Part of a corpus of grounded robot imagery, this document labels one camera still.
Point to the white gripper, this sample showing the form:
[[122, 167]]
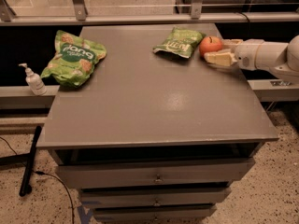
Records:
[[248, 54]]

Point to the white pump sanitizer bottle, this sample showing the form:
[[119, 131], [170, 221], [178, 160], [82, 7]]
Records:
[[34, 80]]

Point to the black stick tool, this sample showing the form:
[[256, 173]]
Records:
[[25, 186]]

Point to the green jalapeno chip bag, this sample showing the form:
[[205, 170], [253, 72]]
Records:
[[181, 42]]

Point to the red apple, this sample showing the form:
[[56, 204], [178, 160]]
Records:
[[210, 44]]

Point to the top grey drawer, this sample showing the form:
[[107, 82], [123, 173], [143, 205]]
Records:
[[153, 173]]

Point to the grey drawer cabinet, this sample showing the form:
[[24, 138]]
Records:
[[140, 106]]

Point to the green rice cake bag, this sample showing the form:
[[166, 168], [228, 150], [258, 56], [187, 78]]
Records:
[[74, 59]]

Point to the grey metal railing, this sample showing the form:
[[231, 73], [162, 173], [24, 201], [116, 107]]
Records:
[[46, 12]]

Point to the bottom grey drawer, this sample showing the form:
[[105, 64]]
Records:
[[153, 213]]

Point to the middle grey drawer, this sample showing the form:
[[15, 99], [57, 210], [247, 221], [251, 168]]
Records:
[[154, 197]]

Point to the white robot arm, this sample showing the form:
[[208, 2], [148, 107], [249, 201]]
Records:
[[277, 58]]

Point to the grey drawer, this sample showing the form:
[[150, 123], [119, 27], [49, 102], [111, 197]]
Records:
[[153, 173], [153, 213], [154, 197]]

